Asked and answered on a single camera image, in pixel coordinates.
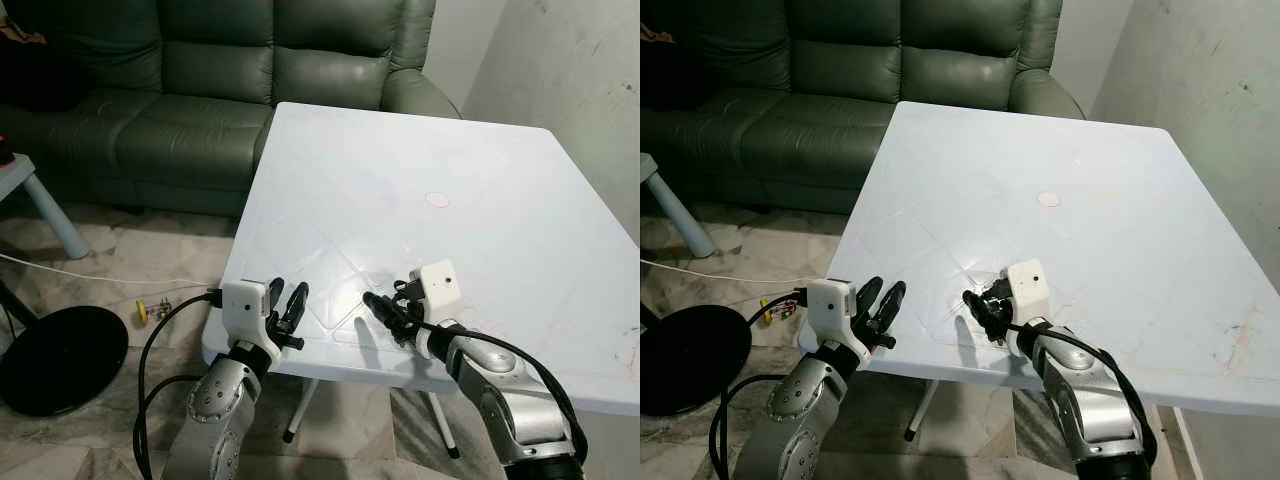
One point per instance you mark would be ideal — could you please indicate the white plastic table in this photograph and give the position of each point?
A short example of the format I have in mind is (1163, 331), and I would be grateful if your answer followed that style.
(450, 150)
(1100, 150)

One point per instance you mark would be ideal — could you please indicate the small yellow colourful object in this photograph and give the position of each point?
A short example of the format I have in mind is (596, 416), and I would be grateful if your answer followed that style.
(145, 312)
(766, 312)

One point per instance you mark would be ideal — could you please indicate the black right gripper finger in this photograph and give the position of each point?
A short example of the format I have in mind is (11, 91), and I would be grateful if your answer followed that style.
(383, 308)
(975, 303)
(980, 325)
(385, 325)

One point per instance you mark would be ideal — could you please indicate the black round stand base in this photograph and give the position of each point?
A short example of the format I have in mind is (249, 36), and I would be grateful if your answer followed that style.
(695, 360)
(60, 360)

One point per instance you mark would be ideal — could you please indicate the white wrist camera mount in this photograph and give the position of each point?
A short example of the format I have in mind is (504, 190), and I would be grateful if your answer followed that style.
(1030, 283)
(828, 305)
(438, 285)
(242, 305)

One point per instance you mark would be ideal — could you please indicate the black cloth bundle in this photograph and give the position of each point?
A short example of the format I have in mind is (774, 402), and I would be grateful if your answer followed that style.
(665, 75)
(35, 75)

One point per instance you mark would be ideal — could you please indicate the white table leg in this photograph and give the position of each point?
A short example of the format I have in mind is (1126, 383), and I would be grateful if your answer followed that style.
(442, 425)
(922, 410)
(300, 410)

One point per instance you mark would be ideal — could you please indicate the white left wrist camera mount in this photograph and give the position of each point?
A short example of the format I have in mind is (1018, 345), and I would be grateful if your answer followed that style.
(828, 305)
(242, 305)

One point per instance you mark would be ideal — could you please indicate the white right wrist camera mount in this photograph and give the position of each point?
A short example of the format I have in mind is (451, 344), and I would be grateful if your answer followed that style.
(438, 285)
(1030, 283)

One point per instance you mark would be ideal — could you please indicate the round white table cap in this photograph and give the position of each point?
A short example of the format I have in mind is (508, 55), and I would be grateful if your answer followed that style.
(438, 200)
(1048, 199)

